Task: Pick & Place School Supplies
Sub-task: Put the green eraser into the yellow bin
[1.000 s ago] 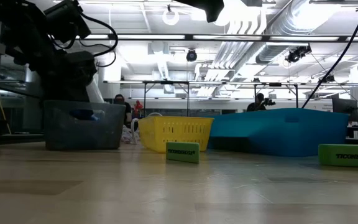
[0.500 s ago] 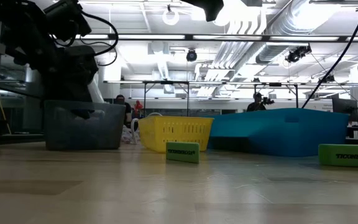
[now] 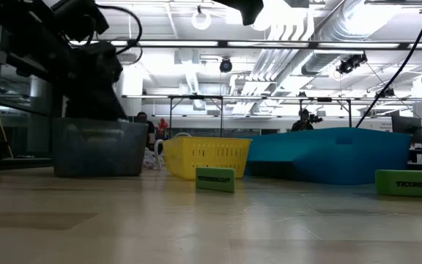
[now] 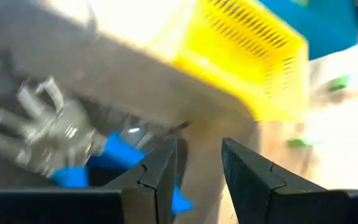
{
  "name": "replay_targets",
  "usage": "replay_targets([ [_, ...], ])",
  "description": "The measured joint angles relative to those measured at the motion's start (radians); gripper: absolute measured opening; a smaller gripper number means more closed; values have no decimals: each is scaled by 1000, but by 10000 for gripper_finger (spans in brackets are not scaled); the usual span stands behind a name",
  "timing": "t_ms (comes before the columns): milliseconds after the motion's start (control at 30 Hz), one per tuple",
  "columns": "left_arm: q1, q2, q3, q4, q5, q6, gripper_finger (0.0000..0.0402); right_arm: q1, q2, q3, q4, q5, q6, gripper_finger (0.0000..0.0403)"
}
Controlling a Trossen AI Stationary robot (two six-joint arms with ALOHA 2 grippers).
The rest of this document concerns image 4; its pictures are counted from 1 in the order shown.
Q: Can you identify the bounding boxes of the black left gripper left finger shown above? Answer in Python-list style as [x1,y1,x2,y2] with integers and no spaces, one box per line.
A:
[103,136,178,224]

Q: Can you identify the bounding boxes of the yellow slotted plastic basket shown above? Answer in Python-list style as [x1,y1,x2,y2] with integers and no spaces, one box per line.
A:
[172,0,310,122]

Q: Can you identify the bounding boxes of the teal plastic bin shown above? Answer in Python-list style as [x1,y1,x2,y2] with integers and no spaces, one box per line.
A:
[258,0,358,62]

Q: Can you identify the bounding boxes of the dark grey translucent bin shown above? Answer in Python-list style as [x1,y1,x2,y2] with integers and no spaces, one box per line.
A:
[0,0,260,224]

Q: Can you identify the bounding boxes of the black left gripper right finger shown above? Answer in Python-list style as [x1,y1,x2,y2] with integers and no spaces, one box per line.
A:
[221,138,347,224]

